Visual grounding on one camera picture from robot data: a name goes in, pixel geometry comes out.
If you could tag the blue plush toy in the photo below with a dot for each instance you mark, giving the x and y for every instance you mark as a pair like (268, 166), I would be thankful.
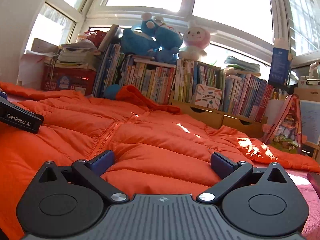
(135, 42)

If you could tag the dark blue box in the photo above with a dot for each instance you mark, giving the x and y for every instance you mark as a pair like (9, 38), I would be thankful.
(278, 65)

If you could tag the stack of magazines and papers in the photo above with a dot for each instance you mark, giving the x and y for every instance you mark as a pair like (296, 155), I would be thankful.
(75, 55)

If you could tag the pink bunny print blanket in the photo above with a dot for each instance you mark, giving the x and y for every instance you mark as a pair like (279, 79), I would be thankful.
(308, 202)

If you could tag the pink and white bunny plush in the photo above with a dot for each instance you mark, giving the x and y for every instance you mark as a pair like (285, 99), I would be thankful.
(196, 37)

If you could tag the white printed box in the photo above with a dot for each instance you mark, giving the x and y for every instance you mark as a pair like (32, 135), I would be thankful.
(207, 97)

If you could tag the white cardboard sheet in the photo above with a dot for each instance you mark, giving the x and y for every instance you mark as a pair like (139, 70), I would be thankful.
(273, 107)

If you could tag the row of pink spine books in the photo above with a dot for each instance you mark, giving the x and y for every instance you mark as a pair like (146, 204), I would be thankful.
(245, 95)

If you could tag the white printed paper sheet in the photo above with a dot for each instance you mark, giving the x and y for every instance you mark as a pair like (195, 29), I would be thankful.
(311, 122)

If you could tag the red plastic basket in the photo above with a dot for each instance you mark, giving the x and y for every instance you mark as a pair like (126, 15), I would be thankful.
(97, 37)

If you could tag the red plastic crate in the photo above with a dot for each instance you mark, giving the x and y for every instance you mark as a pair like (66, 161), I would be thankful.
(70, 80)

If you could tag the row of colourful children's books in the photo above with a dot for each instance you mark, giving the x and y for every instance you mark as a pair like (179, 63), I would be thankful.
(155, 80)

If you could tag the stack of green folders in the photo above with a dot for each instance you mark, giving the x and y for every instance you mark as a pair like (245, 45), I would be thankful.
(240, 65)

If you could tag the dark red box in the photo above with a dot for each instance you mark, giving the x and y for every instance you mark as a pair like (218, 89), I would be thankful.
(315, 181)

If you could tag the brown cardboard box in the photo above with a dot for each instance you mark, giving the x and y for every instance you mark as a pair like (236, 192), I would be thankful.
(308, 95)

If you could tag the orange puffer jacket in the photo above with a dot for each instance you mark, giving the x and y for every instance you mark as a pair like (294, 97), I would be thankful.
(155, 140)

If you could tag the white paper sheets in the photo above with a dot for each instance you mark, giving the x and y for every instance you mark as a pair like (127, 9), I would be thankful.
(30, 72)

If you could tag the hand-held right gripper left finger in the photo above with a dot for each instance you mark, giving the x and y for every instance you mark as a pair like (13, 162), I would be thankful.
(105, 160)

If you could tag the blue ball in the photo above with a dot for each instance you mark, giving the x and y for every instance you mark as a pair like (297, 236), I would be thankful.
(111, 91)

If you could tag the white window frame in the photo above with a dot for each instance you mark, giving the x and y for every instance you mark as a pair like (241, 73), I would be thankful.
(190, 0)

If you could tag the white plastic pipe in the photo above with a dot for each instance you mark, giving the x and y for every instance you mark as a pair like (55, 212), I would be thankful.
(315, 67)

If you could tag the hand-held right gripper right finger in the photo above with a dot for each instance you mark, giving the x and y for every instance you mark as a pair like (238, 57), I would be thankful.
(221, 165)

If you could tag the wooden drawer organizer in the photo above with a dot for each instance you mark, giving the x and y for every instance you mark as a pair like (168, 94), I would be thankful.
(207, 117)

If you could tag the row of tall blue books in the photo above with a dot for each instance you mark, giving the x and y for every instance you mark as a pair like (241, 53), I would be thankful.
(107, 67)

